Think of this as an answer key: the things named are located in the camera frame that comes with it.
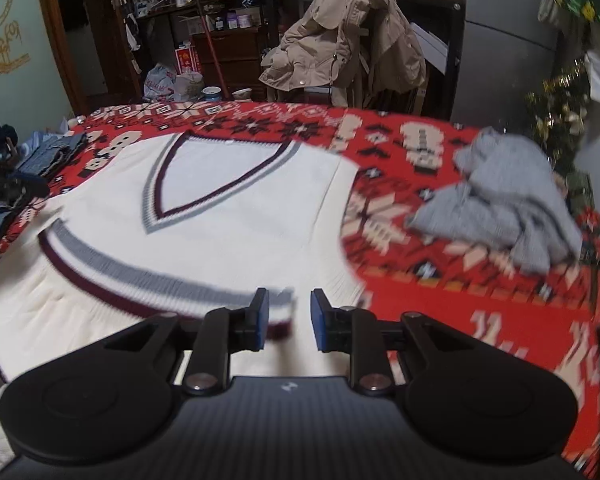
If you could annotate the white plastic bag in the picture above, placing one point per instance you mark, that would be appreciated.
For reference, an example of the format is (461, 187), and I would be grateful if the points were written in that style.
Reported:
(165, 85)

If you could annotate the red and white box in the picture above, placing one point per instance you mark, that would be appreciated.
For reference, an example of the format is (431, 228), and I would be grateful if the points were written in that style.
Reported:
(187, 60)

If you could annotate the wooden drawer cabinet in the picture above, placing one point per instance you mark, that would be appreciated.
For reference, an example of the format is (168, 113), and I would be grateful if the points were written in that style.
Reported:
(235, 60)

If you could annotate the white cardboard box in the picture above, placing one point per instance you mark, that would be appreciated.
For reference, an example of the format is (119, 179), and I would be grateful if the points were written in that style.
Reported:
(430, 47)

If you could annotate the light blue cloth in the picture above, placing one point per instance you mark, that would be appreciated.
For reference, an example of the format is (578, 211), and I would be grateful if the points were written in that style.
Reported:
(30, 141)

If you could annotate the beige jacket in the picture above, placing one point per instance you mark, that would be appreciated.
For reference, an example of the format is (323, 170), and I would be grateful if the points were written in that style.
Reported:
(330, 45)

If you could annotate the grey knit sweater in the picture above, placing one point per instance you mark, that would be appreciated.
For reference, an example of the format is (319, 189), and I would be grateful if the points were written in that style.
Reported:
(505, 200)

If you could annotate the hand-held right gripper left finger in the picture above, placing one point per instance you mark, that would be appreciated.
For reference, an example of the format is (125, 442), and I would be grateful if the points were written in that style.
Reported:
(262, 320)

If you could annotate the white knit vest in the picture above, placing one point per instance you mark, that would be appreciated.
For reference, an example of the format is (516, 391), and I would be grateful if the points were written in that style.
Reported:
(205, 250)

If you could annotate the small Christmas tree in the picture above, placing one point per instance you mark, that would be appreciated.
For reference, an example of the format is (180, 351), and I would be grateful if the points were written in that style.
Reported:
(555, 120)

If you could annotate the grey refrigerator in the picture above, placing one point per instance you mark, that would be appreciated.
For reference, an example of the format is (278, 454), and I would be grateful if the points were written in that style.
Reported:
(505, 70)

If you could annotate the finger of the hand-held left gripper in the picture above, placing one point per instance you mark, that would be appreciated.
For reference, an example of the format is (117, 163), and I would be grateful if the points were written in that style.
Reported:
(30, 191)

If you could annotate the beige hanging cloth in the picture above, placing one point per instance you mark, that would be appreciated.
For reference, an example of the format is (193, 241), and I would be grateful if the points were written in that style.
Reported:
(548, 2)

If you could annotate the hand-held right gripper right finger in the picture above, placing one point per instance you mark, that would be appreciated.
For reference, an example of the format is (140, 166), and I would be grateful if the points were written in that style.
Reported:
(317, 320)

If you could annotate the wooden door frame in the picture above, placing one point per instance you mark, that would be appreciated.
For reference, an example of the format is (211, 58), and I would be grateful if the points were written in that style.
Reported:
(55, 35)

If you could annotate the folded blue jeans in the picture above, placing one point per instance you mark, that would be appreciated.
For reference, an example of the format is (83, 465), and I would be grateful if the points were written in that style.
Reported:
(55, 152)

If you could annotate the red patterned blanket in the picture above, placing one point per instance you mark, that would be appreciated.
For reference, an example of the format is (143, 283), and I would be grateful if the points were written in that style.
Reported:
(430, 310)

